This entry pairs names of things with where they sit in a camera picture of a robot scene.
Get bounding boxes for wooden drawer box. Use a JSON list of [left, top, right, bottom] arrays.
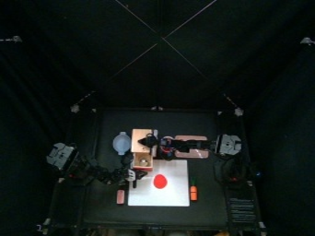
[[131, 128, 159, 159]]

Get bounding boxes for wooden drawer with red front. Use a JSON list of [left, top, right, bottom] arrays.
[[132, 151, 155, 171]]

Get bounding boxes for red flat dough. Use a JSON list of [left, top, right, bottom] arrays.
[[152, 173, 168, 190]]

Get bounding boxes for light blue bowl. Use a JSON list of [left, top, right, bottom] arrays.
[[112, 131, 134, 157]]

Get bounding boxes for pink rectangular block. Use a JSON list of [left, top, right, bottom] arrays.
[[116, 188, 127, 206]]

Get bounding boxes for white cutting board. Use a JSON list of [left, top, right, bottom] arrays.
[[127, 159, 192, 207]]

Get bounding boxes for pink tray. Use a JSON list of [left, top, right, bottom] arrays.
[[174, 135, 211, 159]]

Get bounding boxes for orange toy carrot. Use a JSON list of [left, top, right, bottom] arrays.
[[188, 179, 199, 202]]

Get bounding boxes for thin white cord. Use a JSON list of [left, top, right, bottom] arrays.
[[114, 0, 208, 80], [107, 0, 218, 83]]

